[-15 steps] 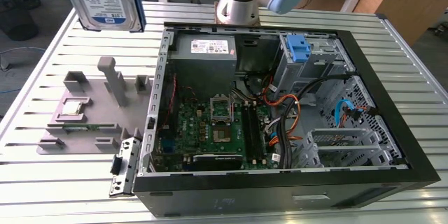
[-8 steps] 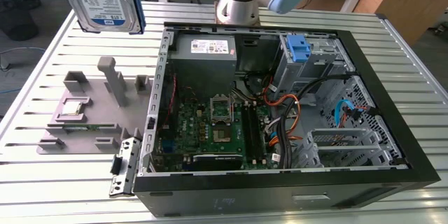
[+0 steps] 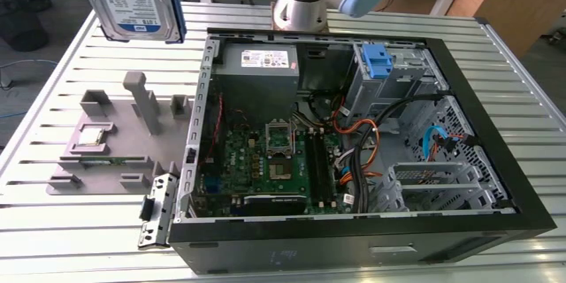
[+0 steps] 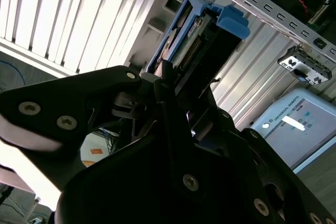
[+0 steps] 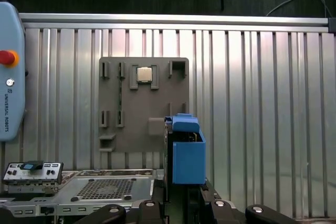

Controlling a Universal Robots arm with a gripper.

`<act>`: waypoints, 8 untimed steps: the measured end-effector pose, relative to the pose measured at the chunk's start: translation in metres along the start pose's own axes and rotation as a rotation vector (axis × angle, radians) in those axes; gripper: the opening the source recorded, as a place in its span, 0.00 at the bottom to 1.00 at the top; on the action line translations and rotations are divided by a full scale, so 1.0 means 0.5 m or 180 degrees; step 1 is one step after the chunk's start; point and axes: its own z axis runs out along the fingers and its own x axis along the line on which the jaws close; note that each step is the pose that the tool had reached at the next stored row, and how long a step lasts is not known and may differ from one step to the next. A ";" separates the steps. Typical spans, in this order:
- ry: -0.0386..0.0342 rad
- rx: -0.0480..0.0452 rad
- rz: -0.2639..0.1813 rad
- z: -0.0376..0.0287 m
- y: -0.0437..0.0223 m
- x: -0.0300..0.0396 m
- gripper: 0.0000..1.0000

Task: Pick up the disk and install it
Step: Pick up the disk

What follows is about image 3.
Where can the hard disk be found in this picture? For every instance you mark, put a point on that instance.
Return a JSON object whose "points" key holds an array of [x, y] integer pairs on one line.
{"points": [[128, 1]]}

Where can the metal disk bay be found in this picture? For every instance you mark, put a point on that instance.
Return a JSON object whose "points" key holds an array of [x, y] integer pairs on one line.
{"points": [[391, 197]]}

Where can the grey power supply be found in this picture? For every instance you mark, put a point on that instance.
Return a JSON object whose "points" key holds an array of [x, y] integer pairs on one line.
{"points": [[256, 90]]}

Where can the CPU socket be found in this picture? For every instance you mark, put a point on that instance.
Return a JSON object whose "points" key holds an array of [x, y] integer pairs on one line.
{"points": [[282, 171]]}

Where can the black RAM slot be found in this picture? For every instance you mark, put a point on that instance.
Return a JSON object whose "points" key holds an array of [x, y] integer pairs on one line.
{"points": [[315, 167], [326, 167]]}

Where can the green motherboard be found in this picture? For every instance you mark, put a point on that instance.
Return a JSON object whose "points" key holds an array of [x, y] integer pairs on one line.
{"points": [[239, 163]]}

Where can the black graphics card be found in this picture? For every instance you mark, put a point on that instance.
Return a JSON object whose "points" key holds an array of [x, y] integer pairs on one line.
{"points": [[274, 205]]}

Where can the grey metal drive cage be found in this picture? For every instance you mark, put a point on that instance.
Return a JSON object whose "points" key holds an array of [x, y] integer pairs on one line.
{"points": [[384, 94]]}

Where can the blue plastic latch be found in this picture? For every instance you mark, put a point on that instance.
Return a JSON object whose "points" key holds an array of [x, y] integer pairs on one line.
{"points": [[375, 61]]}

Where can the grey parts rack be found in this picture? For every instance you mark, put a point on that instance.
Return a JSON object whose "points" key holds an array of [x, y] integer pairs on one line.
{"points": [[123, 150]]}

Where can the black open PC case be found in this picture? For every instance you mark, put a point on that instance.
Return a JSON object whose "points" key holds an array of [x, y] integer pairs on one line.
{"points": [[354, 240]]}

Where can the green RAM stick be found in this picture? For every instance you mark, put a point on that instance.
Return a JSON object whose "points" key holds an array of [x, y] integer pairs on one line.
{"points": [[105, 162]]}

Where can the silver CPU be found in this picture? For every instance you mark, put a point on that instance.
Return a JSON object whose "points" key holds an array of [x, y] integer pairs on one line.
{"points": [[91, 136]]}

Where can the black mesh waste bin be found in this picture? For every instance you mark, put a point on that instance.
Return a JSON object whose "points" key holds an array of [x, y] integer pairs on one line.
{"points": [[24, 31]]}

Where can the grey metal bracket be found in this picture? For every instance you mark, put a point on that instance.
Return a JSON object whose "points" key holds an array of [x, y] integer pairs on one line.
{"points": [[161, 210]]}

